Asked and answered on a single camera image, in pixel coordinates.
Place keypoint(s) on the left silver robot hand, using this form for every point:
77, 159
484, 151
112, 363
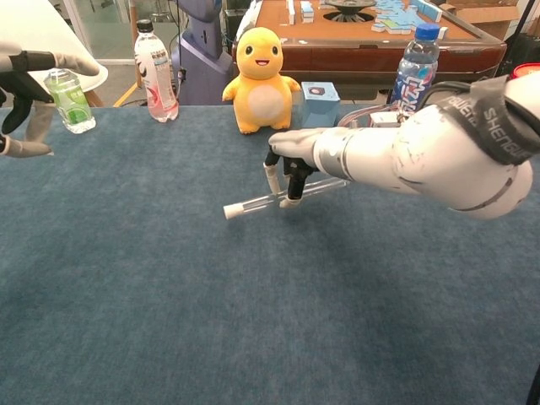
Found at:
25, 80

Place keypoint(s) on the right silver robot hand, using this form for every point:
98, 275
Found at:
297, 145

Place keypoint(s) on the transparent glass test tube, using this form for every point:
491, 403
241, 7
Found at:
257, 203

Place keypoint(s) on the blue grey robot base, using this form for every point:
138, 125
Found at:
202, 63

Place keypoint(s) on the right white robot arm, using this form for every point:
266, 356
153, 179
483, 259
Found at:
422, 156

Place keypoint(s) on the light blue small box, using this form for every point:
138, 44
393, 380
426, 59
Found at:
320, 105

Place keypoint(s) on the green label water bottle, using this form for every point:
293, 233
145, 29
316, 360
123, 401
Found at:
71, 105

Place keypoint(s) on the white chair wooden legs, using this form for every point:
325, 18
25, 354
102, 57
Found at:
38, 25

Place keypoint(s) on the yellow plush duck toy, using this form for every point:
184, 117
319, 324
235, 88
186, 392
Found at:
261, 93

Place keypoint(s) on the white pink toothpaste box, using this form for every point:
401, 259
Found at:
384, 120

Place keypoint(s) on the brown mahjong table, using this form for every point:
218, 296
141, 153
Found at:
350, 50

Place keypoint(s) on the pink label drink bottle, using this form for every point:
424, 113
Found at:
156, 76

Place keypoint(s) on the blue cap water bottle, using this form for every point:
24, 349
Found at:
415, 71

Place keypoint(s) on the blue white mahjong tile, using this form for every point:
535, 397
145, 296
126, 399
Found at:
443, 33
378, 28

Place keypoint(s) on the black mahjong table centre dome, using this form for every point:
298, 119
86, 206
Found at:
349, 10

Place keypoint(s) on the blue table mat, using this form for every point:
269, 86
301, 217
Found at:
253, 295

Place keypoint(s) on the cardboard box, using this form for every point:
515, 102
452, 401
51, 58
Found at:
485, 17

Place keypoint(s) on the red snack canister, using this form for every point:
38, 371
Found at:
527, 69

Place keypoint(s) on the black tripod stand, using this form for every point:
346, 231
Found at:
521, 17

